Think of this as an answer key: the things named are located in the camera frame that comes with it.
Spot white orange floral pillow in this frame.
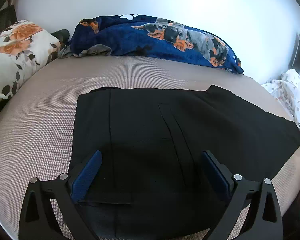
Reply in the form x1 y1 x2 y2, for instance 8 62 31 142
0 20 61 101

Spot black object behind pillow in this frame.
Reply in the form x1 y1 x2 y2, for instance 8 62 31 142
51 29 70 43

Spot white dotted bedsheet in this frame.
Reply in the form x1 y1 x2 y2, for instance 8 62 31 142
262 69 300 126

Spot black pants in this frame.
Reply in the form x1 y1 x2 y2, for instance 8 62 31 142
70 86 300 239

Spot blue dog print blanket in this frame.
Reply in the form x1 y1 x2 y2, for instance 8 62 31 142
69 14 244 74

